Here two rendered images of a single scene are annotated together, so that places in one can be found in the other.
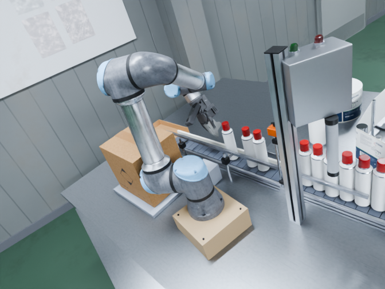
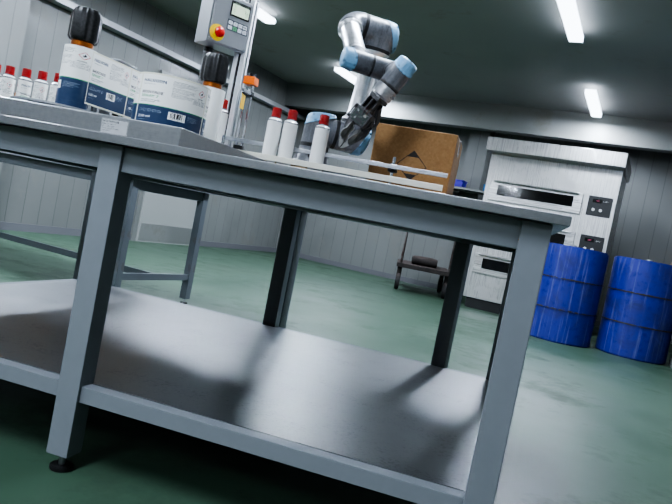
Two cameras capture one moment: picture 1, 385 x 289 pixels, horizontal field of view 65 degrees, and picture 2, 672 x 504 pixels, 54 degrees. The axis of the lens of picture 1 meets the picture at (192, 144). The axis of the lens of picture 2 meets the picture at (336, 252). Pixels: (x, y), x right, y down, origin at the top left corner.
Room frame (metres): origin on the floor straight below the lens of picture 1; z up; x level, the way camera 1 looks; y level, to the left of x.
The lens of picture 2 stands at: (3.02, -1.59, 0.73)
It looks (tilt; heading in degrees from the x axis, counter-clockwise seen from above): 3 degrees down; 139
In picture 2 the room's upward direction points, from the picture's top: 11 degrees clockwise
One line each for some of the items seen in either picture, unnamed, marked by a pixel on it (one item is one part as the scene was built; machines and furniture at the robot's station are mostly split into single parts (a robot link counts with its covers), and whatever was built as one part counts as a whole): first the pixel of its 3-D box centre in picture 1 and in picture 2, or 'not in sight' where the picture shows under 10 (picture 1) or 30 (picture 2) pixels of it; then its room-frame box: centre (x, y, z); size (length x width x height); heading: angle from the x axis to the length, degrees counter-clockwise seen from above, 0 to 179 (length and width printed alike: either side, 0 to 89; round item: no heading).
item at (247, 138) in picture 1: (249, 147); (288, 139); (1.09, -0.24, 0.98); 0.05 x 0.05 x 0.20
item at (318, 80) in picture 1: (313, 82); (224, 23); (0.74, -0.37, 1.38); 0.17 x 0.10 x 0.19; 90
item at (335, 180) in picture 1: (332, 172); not in sight; (0.78, -0.44, 0.98); 0.05 x 0.05 x 0.20
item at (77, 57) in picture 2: not in sight; (79, 60); (1.08, -0.97, 1.04); 0.09 x 0.09 x 0.29
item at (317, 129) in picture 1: (318, 113); (209, 100); (1.10, -0.57, 1.03); 0.09 x 0.09 x 0.30
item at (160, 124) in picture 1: (159, 136); not in sight; (1.70, 0.18, 0.85); 0.30 x 0.26 x 0.04; 35
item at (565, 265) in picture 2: not in sight; (602, 300); (-0.19, 4.76, 0.48); 1.36 x 0.80 x 0.96; 24
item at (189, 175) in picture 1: (191, 176); (320, 129); (0.90, 0.04, 1.08); 0.13 x 0.12 x 0.14; 63
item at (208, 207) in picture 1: (202, 198); (311, 157); (0.90, 0.03, 0.97); 0.15 x 0.15 x 0.10
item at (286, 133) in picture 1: (288, 149); (236, 86); (0.76, -0.29, 1.16); 0.04 x 0.04 x 0.67; 35
